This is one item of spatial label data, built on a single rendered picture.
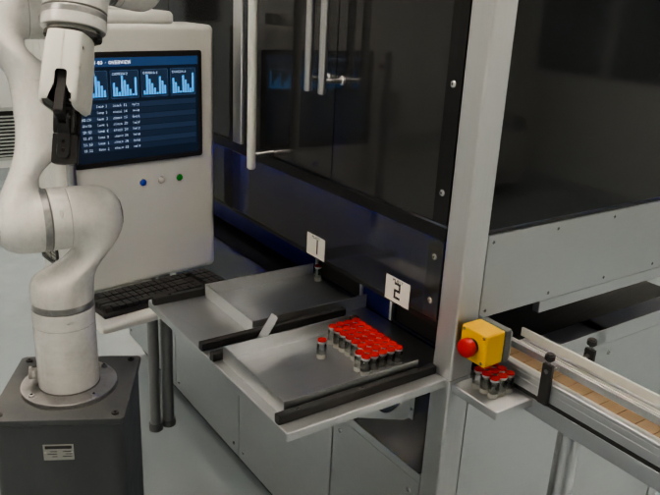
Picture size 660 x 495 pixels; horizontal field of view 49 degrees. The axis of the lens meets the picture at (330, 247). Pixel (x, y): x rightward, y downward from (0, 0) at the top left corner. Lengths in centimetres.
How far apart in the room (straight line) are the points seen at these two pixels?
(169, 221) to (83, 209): 84
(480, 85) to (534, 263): 45
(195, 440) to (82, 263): 157
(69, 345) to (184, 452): 143
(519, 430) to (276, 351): 63
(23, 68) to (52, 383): 61
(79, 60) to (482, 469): 131
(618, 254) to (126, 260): 136
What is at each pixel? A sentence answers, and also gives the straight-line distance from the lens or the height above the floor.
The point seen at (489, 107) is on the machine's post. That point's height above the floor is 147.
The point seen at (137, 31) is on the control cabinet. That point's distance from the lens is 211.
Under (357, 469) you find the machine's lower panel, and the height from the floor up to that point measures 47.
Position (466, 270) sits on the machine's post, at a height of 114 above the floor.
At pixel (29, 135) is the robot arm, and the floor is 139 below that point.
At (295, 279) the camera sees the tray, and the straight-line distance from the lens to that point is 206.
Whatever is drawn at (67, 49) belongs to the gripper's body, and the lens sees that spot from 101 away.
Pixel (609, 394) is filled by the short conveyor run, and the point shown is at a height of 96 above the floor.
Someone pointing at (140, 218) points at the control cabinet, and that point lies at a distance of 220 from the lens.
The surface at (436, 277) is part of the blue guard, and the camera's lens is 156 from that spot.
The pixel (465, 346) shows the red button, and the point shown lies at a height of 100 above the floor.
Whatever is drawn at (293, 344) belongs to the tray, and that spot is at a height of 88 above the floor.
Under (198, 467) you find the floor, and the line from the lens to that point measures 280.
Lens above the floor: 166
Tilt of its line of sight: 20 degrees down
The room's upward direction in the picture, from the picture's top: 3 degrees clockwise
